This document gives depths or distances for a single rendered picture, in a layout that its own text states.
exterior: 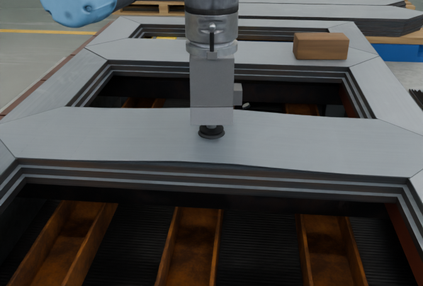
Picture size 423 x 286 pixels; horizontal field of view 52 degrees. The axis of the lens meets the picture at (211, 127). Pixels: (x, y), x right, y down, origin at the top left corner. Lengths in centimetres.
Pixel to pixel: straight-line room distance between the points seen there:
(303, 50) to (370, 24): 50
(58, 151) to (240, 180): 28
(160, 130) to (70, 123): 16
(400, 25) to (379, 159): 91
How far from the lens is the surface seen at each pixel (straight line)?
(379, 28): 154
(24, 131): 78
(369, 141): 73
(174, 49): 113
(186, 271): 71
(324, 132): 74
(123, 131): 73
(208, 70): 61
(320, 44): 107
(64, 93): 91
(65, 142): 72
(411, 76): 134
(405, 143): 75
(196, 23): 60
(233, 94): 63
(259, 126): 73
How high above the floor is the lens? 119
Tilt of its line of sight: 28 degrees down
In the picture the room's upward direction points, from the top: straight up
